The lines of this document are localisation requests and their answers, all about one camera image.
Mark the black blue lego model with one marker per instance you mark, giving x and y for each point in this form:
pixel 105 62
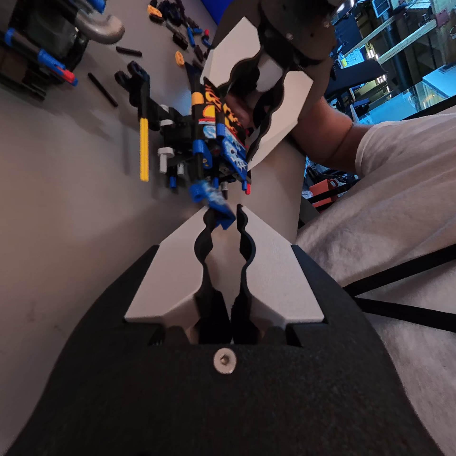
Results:
pixel 199 117

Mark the orange lego piece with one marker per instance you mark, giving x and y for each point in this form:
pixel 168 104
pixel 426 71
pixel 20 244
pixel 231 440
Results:
pixel 179 57
pixel 153 9

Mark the grey curved tube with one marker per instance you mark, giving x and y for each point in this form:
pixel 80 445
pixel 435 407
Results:
pixel 103 30

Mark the blue red lego pin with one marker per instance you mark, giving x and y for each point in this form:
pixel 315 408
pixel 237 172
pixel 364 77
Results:
pixel 57 67

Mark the person's white shirt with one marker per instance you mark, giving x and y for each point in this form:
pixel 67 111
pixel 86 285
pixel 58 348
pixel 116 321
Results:
pixel 392 213

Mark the black parts organizer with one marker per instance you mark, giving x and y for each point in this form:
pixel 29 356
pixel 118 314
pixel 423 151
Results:
pixel 32 21

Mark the orange black box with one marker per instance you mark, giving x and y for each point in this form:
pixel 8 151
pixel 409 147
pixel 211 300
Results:
pixel 326 190

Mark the person's right hand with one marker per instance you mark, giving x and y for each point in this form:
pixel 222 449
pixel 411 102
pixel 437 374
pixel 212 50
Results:
pixel 239 111

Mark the blue plastic sheet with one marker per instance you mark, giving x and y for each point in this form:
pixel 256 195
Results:
pixel 211 9

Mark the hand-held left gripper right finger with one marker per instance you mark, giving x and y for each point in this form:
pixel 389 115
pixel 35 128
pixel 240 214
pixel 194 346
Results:
pixel 281 281

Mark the black lego axle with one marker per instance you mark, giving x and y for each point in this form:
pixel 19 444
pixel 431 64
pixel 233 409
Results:
pixel 128 51
pixel 103 89

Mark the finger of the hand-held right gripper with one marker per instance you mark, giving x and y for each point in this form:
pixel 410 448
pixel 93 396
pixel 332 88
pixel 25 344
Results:
pixel 228 53
pixel 288 107

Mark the blue black lego pin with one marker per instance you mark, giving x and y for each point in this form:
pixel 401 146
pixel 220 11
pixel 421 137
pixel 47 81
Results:
pixel 14 37

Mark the pile of dark lego pieces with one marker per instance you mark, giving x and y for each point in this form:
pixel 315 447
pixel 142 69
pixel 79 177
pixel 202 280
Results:
pixel 181 25

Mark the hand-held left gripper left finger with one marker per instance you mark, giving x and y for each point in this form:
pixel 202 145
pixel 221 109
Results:
pixel 164 281

